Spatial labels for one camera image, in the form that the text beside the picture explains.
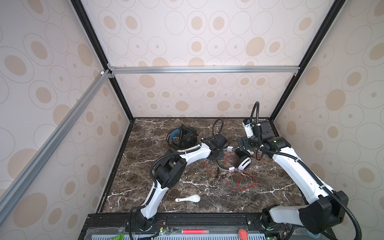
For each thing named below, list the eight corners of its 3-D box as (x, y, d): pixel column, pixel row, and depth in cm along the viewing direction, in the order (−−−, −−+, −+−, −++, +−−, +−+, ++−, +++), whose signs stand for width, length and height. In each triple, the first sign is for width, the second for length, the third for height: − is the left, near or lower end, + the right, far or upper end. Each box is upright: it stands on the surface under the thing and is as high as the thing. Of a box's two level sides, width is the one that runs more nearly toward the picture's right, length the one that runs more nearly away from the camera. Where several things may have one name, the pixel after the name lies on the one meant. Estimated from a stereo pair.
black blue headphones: (179, 155, 101) (178, 148, 94) (166, 138, 110) (164, 131, 103) (199, 142, 108) (200, 134, 101) (185, 127, 117) (184, 119, 110)
